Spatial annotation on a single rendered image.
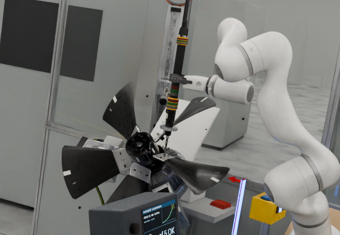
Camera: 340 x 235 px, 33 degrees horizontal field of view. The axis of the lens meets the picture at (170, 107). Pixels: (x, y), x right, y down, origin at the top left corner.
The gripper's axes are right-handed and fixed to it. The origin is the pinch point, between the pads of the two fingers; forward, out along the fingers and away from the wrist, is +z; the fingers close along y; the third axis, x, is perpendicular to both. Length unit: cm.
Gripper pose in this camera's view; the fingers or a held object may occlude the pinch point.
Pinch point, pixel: (176, 78)
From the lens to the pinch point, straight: 226.4
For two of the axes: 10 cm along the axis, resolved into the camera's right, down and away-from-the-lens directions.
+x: 1.5, -9.8, -1.5
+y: 5.2, -0.5, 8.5
